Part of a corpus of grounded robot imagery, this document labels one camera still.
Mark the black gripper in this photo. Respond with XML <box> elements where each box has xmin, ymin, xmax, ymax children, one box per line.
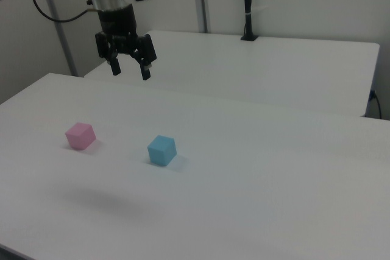
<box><xmin>94</xmin><ymin>3</ymin><xmax>158</xmax><ymax>82</ymax></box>

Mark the blue cube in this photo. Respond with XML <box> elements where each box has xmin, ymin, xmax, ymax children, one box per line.
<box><xmin>147</xmin><ymin>134</ymin><xmax>178</xmax><ymax>167</ymax></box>

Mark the pink cube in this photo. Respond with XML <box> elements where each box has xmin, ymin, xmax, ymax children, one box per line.
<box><xmin>64</xmin><ymin>122</ymin><xmax>97</xmax><ymax>150</ymax></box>

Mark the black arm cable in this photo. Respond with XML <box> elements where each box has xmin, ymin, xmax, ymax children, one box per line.
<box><xmin>31</xmin><ymin>0</ymin><xmax>100</xmax><ymax>24</ymax></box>

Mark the black cable with blue plug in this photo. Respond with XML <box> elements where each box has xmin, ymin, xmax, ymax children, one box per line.
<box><xmin>369</xmin><ymin>88</ymin><xmax>383</xmax><ymax>119</ymax></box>

